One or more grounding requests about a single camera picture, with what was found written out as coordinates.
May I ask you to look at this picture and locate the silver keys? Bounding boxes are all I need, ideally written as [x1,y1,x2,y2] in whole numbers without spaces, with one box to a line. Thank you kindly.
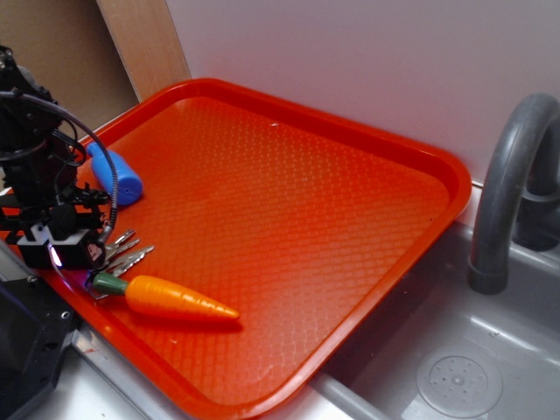
[85,228,155,299]

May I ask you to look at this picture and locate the grey braided cable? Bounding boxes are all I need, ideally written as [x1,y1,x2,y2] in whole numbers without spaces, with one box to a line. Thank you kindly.
[0,89,120,244]

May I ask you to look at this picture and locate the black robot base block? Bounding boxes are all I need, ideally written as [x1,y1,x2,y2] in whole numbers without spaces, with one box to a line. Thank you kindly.
[1,276,78,419]

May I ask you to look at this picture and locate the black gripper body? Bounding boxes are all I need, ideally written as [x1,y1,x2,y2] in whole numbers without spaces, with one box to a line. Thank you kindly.
[1,156,109,242]

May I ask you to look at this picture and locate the blue toy bottle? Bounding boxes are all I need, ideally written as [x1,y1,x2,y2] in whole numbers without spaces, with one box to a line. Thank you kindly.
[86,142,144,206]

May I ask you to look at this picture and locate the orange toy carrot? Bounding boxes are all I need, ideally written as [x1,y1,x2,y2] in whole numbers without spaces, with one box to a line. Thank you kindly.
[92,273,240,322]

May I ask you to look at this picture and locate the light wooden board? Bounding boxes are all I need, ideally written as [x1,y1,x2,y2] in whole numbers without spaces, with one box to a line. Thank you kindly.
[97,0,191,101]

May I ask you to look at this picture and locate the grey toy faucet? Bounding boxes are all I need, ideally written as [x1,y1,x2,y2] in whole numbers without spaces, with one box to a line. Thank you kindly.
[468,93,559,295]

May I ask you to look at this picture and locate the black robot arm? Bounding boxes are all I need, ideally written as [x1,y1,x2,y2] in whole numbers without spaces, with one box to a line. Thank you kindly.
[1,46,116,242]

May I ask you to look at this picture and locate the grey toy sink basin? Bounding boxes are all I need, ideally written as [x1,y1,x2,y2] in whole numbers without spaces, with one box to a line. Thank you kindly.
[312,224,559,419]

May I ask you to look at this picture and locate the orange plastic tray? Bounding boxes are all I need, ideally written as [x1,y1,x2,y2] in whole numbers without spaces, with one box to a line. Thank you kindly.
[42,79,471,419]

